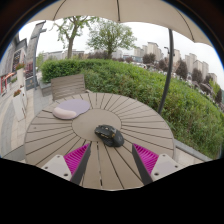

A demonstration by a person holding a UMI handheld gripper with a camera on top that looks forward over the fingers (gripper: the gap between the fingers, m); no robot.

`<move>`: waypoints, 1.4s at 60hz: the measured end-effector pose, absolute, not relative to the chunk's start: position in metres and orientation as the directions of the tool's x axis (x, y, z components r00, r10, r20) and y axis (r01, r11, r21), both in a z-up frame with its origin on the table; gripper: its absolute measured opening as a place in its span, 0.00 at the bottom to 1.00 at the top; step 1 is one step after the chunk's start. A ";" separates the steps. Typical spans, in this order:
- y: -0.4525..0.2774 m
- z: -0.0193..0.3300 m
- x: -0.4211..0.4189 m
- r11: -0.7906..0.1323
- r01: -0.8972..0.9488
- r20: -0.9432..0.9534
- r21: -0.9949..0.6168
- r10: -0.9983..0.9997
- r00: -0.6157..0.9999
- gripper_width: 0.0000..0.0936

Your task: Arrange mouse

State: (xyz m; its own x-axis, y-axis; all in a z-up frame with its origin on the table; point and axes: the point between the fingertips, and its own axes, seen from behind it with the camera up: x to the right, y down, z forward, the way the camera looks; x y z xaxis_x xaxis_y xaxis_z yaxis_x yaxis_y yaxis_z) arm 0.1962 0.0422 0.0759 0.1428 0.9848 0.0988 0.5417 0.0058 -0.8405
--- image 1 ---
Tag green hedge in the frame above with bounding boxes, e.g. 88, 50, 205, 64
40, 58, 224, 159

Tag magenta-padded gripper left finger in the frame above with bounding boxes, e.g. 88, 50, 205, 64
41, 142, 92, 186

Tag distant apartment buildings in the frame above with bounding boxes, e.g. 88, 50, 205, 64
133, 41, 219, 84

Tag black computer mouse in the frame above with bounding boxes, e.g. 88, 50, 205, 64
94, 124, 126, 148

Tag white planter box with flowers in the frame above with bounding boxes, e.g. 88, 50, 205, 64
12, 89, 28, 122

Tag lilac mouse pad with wrist rest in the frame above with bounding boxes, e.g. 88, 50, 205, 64
52, 98, 92, 121

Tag dark curved umbrella pole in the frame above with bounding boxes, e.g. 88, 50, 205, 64
157, 28, 175, 115

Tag bushy round tree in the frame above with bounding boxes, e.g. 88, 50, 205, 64
87, 19, 138, 60

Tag thin-crowned tree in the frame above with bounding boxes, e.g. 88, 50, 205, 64
53, 15, 98, 60

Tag beige patio umbrella canopy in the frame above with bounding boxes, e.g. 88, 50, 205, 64
28, 0, 214, 48

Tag slatted outdoor chair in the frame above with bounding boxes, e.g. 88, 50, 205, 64
50, 73, 88, 102

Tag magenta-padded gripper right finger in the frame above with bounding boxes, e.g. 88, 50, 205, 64
131, 143, 185, 186

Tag tall grey sign tower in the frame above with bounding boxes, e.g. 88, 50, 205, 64
24, 20, 48, 91

